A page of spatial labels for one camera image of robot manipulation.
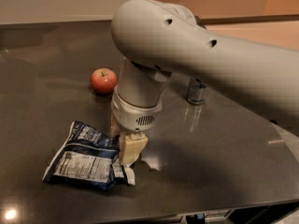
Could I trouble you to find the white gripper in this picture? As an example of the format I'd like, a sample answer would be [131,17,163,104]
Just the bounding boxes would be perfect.
[110,88,163,165]

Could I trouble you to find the blue chip bag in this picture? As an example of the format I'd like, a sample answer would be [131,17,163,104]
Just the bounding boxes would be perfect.
[42,120,135,190]

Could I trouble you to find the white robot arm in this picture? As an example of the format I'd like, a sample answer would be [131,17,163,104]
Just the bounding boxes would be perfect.
[111,0,299,164]

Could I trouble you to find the red apple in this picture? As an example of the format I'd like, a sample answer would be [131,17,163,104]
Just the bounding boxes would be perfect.
[90,68,117,95]

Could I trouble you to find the silver blue drink can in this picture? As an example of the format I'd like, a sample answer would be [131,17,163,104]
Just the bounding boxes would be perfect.
[186,77,206,105]

